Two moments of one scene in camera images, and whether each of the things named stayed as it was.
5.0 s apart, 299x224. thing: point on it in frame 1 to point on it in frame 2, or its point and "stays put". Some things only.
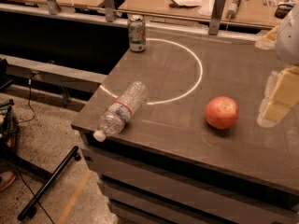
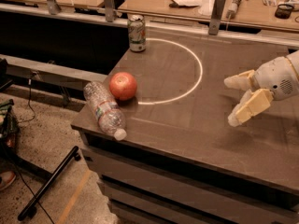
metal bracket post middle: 108,3 stays put
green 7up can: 136,26 stays put
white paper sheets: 204,1 stays put
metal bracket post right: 216,15 stays put
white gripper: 289,42 to 275,78
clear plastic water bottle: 133,95 to 106,109
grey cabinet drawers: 146,186 stays put
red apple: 221,112 to 122,85
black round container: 282,10 stays put
